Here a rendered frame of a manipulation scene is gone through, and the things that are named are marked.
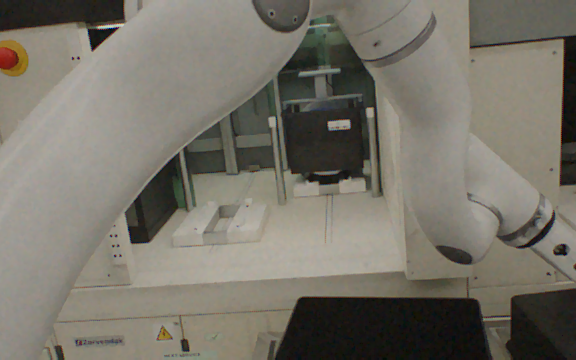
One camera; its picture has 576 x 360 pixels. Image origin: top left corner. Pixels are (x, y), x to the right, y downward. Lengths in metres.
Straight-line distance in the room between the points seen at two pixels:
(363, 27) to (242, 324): 0.75
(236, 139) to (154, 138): 1.52
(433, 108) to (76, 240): 0.40
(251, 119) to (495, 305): 1.11
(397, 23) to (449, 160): 0.17
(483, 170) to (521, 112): 0.33
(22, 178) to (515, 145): 0.84
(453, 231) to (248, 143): 1.34
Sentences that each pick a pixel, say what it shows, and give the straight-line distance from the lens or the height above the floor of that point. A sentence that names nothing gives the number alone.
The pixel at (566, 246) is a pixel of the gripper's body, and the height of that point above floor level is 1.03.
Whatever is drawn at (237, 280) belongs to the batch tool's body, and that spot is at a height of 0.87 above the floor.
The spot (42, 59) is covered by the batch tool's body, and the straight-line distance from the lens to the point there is 1.11.
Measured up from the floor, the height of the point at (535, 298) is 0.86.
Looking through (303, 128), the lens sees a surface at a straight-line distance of 1.51.
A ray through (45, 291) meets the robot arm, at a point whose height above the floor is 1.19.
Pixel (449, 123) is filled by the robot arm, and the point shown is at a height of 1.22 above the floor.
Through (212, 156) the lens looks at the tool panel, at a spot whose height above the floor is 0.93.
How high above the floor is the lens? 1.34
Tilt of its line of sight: 16 degrees down
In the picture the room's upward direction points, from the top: 6 degrees counter-clockwise
